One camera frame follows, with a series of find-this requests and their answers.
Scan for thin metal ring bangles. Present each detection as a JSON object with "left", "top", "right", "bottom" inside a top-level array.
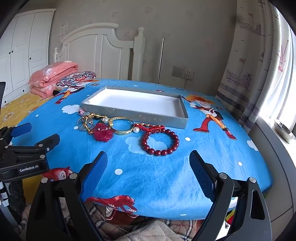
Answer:
[{"left": 77, "top": 115, "right": 93, "bottom": 132}]

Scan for red flower brooch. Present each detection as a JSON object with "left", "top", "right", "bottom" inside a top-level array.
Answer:
[{"left": 92, "top": 123, "right": 114, "bottom": 142}]

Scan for gold chain link bracelet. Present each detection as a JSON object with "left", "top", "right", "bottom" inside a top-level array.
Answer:
[{"left": 82, "top": 112, "right": 109, "bottom": 135}]

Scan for gold bangle bracelet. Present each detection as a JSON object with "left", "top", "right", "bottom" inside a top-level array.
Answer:
[{"left": 108, "top": 116, "right": 134, "bottom": 136}]

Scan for red bead bracelet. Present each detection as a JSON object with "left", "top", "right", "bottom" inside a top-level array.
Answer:
[{"left": 141, "top": 128, "right": 180, "bottom": 156}]

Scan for red cord bracelet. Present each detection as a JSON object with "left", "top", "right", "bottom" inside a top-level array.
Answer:
[{"left": 133, "top": 122, "right": 166, "bottom": 134}]

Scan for yellow floral bed sheet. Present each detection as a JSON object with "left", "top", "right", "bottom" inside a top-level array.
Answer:
[{"left": 0, "top": 93, "right": 52, "bottom": 128}]

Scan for folded pink blanket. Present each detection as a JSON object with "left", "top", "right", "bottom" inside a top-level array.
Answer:
[{"left": 29, "top": 61, "right": 78, "bottom": 98}]

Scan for patterned round pillow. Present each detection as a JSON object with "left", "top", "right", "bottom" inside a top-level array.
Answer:
[{"left": 56, "top": 71, "right": 97, "bottom": 88}]

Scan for white wardrobe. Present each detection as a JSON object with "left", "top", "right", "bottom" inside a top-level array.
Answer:
[{"left": 1, "top": 9, "right": 56, "bottom": 106}]

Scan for metal bowl on sill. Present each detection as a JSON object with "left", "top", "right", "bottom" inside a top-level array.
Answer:
[{"left": 274, "top": 120, "right": 295, "bottom": 143}]

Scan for blue cartoon table cloth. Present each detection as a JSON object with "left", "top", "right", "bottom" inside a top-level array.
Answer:
[{"left": 13, "top": 80, "right": 273, "bottom": 220}]

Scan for white bed headboard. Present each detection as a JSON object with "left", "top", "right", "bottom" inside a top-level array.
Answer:
[{"left": 53, "top": 23, "right": 145, "bottom": 81}]

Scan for grey shallow tray box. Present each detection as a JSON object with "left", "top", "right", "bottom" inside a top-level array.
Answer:
[{"left": 81, "top": 86, "right": 189, "bottom": 129}]

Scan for printed ship curtain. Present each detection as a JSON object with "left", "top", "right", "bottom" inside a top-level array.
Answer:
[{"left": 216, "top": 1, "right": 295, "bottom": 132}]

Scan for silver metal pole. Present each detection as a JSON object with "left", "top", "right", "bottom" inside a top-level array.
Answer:
[{"left": 157, "top": 38, "right": 165, "bottom": 84}]

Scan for wall socket plate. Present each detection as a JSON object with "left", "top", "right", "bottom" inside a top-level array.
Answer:
[{"left": 171, "top": 66, "right": 195, "bottom": 81}]

